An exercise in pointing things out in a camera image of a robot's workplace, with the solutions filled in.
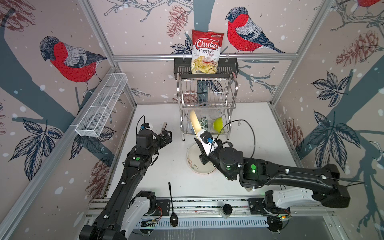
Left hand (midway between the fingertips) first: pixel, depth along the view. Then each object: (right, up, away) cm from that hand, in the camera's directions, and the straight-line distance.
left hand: (165, 134), depth 77 cm
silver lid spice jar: (+44, -29, +1) cm, 53 cm away
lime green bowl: (+30, +4, +14) cm, 34 cm away
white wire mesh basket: (-34, +9, -4) cm, 35 cm away
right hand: (+15, -1, -17) cm, 23 cm away
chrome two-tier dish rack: (+23, +18, +24) cm, 38 cm away
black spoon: (+6, -40, -7) cm, 41 cm away
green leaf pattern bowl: (+21, +5, +14) cm, 26 cm away
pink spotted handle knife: (-7, +3, +30) cm, 31 cm away
